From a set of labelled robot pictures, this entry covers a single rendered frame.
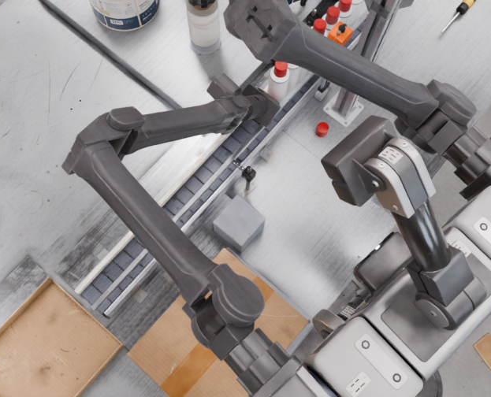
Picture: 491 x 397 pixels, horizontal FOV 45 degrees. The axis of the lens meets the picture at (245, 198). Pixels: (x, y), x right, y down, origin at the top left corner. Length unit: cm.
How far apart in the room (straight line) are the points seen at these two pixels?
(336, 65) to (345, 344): 41
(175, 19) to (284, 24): 97
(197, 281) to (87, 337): 71
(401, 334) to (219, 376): 49
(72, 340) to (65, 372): 8
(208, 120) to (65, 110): 62
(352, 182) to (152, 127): 52
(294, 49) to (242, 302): 38
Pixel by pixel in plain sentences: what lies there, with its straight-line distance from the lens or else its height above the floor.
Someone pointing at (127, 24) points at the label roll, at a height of 91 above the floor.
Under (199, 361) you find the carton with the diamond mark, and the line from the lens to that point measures 125.
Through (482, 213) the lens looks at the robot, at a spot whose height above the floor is 153.
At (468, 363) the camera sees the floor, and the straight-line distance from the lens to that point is 254.
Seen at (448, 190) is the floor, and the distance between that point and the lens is 266.
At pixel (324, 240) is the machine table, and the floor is 83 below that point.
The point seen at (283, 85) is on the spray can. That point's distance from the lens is 153.
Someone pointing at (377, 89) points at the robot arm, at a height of 154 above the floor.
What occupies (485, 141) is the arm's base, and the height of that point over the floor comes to 148.
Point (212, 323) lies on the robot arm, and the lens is 91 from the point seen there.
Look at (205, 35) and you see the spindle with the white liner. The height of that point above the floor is 97.
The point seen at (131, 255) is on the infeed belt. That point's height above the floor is 88.
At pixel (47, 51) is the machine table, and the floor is 83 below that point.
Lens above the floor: 237
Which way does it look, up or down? 73 degrees down
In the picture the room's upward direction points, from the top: 5 degrees clockwise
